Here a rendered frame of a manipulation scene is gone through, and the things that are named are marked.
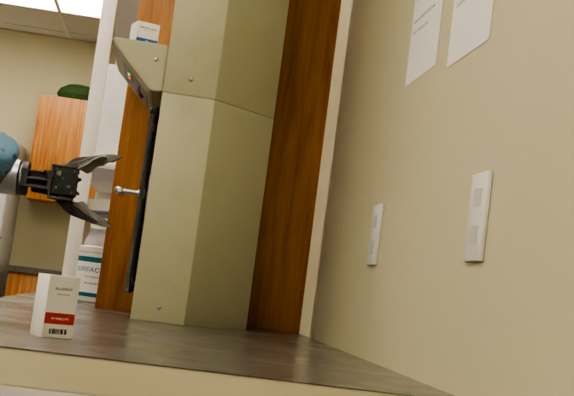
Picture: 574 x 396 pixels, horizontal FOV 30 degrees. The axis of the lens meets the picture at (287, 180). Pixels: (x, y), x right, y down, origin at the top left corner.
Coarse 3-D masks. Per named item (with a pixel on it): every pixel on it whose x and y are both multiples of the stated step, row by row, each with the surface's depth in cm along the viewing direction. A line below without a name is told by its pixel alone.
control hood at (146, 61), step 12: (120, 48) 221; (132, 48) 222; (144, 48) 222; (156, 48) 222; (120, 60) 232; (132, 60) 221; (144, 60) 222; (156, 60) 222; (120, 72) 249; (132, 72) 227; (144, 72) 221; (156, 72) 222; (144, 84) 224; (156, 84) 221; (156, 96) 229
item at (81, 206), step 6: (78, 204) 227; (84, 204) 227; (78, 210) 227; (84, 210) 225; (90, 210) 227; (84, 216) 227; (90, 216) 223; (96, 216) 227; (90, 222) 227; (96, 222) 227; (102, 222) 227
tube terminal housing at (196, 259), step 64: (192, 0) 224; (256, 0) 232; (192, 64) 223; (256, 64) 233; (192, 128) 222; (256, 128) 234; (192, 192) 220; (256, 192) 234; (192, 256) 219; (192, 320) 220
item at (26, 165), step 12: (24, 168) 220; (60, 168) 221; (72, 168) 222; (24, 180) 220; (36, 180) 223; (48, 180) 221; (60, 180) 221; (72, 180) 221; (24, 192) 223; (48, 192) 220; (60, 192) 221; (72, 192) 221
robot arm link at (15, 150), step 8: (0, 136) 208; (8, 136) 210; (0, 144) 206; (8, 144) 207; (16, 144) 209; (0, 152) 205; (8, 152) 206; (16, 152) 208; (0, 160) 205; (8, 160) 206; (0, 168) 206; (8, 168) 208; (0, 176) 208
